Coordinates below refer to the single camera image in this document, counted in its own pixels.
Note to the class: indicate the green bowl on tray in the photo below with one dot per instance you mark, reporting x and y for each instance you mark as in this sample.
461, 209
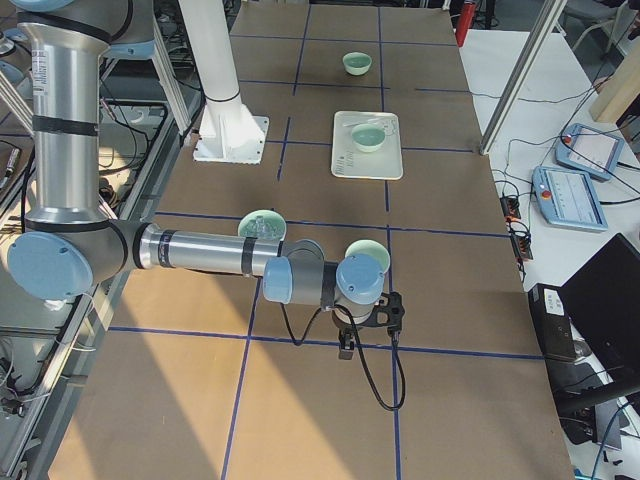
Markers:
368, 138

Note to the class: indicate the black laptop computer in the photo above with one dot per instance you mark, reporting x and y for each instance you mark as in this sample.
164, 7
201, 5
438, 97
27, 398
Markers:
602, 300

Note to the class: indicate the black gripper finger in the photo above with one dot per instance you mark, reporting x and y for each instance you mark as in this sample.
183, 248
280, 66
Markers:
346, 345

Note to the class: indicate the blue teach pendant far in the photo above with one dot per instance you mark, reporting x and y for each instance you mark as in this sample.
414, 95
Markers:
593, 151

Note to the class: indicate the black box with label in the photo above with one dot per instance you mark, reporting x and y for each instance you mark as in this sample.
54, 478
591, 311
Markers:
551, 323

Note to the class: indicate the green bowl with ice cubes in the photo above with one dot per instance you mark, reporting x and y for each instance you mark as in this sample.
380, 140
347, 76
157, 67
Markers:
263, 224

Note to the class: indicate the aluminium frame post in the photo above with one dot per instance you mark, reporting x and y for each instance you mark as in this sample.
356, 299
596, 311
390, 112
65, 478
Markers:
543, 26

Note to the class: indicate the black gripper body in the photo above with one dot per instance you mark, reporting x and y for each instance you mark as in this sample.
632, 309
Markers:
348, 326

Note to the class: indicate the cream bear tray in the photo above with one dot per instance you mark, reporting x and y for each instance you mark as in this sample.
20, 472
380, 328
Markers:
348, 162

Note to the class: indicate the blue teach pendant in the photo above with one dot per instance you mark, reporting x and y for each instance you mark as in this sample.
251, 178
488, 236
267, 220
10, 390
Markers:
593, 151
567, 199

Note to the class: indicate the blue teach pendant near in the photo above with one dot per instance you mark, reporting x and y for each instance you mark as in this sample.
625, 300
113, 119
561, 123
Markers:
567, 199

